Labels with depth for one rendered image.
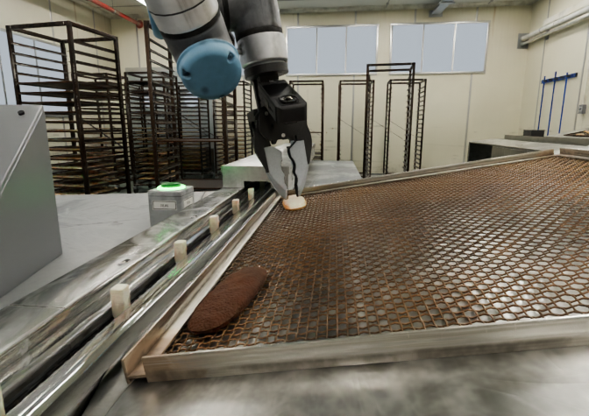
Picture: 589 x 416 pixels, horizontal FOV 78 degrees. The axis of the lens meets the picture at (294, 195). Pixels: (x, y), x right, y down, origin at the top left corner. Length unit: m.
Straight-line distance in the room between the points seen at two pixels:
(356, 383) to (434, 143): 7.57
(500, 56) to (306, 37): 3.65
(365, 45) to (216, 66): 7.21
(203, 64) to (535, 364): 0.40
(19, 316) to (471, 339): 0.35
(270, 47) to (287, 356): 0.47
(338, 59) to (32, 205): 7.16
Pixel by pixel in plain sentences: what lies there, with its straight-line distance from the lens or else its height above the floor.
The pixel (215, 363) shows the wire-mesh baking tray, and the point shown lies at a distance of 0.21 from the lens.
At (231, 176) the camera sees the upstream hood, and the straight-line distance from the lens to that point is 0.96.
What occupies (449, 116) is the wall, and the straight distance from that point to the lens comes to 7.78.
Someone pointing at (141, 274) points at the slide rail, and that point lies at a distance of 0.47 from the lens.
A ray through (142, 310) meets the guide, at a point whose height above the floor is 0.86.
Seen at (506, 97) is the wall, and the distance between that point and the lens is 8.14.
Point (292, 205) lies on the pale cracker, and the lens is 0.55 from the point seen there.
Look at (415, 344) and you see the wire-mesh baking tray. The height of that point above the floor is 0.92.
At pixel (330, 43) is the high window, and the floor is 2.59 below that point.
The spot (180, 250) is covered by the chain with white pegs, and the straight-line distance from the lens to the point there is 0.51.
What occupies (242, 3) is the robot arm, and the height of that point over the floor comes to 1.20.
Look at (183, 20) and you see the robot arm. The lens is 0.44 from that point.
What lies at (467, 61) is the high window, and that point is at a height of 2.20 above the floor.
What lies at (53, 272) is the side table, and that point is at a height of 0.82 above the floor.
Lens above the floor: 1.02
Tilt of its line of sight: 11 degrees down
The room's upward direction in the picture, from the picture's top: straight up
